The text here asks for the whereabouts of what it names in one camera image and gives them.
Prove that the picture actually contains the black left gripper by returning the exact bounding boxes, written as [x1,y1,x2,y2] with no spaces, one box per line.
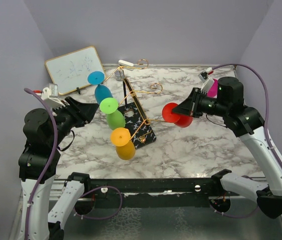
[49,95,100,147]

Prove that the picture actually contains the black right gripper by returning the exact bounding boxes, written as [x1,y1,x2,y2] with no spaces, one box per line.
[172,87,229,118]

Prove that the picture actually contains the red wine glass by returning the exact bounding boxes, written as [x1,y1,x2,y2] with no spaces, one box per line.
[162,102,192,128]

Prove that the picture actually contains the magenta wine glass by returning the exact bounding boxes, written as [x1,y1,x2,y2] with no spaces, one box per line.
[207,78,218,98]

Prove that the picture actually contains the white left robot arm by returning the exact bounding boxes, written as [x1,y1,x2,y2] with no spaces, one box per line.
[18,97,99,240]

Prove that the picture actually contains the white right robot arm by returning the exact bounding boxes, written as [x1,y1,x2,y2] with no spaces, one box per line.
[172,77,282,219]

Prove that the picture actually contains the blue wine glass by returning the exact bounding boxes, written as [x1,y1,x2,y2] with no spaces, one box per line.
[87,71,113,104]

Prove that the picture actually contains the green wine glass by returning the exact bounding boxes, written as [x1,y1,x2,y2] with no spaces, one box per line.
[100,97,126,130]

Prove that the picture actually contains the orange wine glass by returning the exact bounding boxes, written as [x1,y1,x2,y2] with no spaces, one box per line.
[110,127,136,161]

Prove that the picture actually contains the black patterned rack base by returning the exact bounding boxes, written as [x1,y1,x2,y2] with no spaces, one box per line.
[118,78,157,149]

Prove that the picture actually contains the small framed whiteboard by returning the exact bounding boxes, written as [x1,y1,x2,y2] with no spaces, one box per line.
[45,46,105,95]

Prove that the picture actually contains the white marker eraser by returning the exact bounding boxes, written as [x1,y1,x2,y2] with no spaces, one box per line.
[118,59,134,67]

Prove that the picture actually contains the black front mounting bar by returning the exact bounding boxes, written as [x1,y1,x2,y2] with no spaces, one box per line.
[67,172,233,209]

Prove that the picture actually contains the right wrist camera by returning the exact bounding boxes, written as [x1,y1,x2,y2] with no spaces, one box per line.
[198,67,214,93]

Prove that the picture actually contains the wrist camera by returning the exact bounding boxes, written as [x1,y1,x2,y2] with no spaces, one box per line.
[198,67,214,93]
[34,83,66,110]

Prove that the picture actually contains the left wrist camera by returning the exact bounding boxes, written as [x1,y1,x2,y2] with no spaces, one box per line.
[34,83,66,110]

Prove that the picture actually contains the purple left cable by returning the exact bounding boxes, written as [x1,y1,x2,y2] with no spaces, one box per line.
[24,87,124,240]

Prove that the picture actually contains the purple cable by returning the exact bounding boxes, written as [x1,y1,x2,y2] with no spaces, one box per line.
[24,87,124,240]
[207,63,282,222]

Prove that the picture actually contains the gold wire glass rack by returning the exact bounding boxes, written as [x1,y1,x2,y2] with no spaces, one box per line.
[102,59,164,149]

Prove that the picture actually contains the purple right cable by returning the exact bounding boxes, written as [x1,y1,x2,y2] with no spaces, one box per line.
[207,63,282,222]

